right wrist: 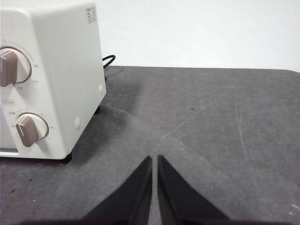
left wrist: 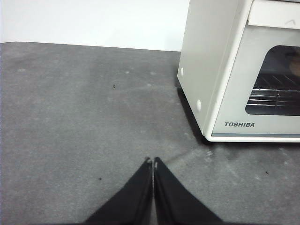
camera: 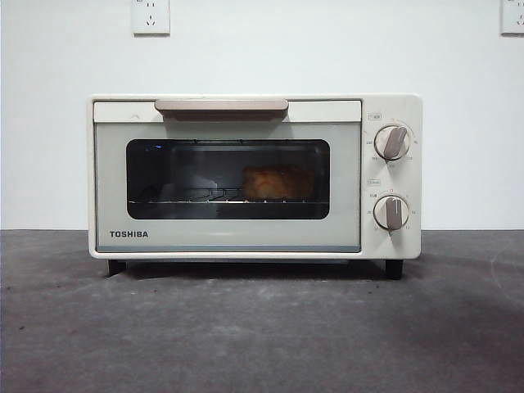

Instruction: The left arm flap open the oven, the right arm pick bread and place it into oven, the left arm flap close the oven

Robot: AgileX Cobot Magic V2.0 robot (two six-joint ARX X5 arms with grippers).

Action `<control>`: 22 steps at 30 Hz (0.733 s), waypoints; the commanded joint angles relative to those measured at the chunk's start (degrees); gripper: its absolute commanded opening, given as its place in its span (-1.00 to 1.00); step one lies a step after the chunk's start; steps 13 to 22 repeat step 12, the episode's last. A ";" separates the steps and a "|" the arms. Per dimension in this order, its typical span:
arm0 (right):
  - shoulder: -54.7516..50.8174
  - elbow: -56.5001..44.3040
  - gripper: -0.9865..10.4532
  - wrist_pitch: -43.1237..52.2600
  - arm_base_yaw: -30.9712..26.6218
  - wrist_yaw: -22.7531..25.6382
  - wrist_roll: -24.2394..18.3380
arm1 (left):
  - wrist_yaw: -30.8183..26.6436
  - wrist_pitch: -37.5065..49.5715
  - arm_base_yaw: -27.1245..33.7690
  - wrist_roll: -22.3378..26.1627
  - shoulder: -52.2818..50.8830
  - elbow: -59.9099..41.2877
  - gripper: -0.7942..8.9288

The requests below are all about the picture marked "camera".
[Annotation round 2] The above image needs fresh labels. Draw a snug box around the metal wire oven rack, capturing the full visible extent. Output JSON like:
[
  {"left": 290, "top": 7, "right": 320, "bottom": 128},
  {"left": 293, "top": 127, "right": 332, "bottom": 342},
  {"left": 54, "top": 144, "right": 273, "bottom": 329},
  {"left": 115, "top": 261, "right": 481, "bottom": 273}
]
[{"left": 127, "top": 186, "right": 328, "bottom": 206}]

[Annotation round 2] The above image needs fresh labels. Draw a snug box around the glass oven door beige handle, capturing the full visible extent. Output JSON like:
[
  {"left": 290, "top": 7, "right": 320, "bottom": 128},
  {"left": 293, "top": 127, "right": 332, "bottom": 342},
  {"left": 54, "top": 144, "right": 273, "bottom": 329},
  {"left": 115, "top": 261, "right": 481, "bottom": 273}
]
[{"left": 93, "top": 97, "right": 363, "bottom": 253}]

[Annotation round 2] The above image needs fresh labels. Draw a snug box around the cream white toaster oven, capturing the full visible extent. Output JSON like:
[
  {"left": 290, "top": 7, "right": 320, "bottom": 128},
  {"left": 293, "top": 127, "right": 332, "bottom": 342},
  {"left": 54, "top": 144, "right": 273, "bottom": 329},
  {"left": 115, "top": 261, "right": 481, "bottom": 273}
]
[{"left": 86, "top": 92, "right": 423, "bottom": 280}]

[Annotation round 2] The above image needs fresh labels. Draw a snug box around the golden brown bread loaf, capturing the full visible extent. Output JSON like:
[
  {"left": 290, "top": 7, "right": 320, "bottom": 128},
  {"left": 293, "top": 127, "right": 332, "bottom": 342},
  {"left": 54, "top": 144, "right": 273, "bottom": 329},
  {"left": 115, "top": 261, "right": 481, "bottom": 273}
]
[{"left": 243, "top": 163, "right": 316, "bottom": 202}]

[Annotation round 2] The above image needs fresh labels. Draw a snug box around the white wall socket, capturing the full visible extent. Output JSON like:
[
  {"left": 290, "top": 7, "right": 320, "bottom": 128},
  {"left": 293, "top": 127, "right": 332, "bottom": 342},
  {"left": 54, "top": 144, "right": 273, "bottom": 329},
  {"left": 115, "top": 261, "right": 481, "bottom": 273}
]
[
  {"left": 131, "top": 0, "right": 170, "bottom": 35},
  {"left": 499, "top": 0, "right": 524, "bottom": 35}
]

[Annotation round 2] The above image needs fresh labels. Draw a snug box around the cream beige oven knob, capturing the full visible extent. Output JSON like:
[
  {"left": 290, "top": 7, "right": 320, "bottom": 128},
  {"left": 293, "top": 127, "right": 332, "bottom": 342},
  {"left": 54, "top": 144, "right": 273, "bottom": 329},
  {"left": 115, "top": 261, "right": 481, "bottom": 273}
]
[
  {"left": 374, "top": 124, "right": 412, "bottom": 160},
  {"left": 373, "top": 193, "right": 411, "bottom": 237}
]

